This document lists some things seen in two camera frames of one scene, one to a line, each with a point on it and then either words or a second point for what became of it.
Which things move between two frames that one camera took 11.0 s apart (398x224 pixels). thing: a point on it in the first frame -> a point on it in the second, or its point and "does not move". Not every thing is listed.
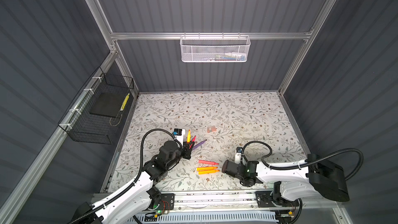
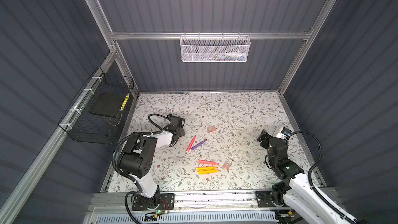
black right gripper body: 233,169 -> 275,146
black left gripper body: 184,152 -> 180,133
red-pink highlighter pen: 205,162 does not move
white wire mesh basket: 215,48 does not move
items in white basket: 227,56 does not move
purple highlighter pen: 199,144 does not move
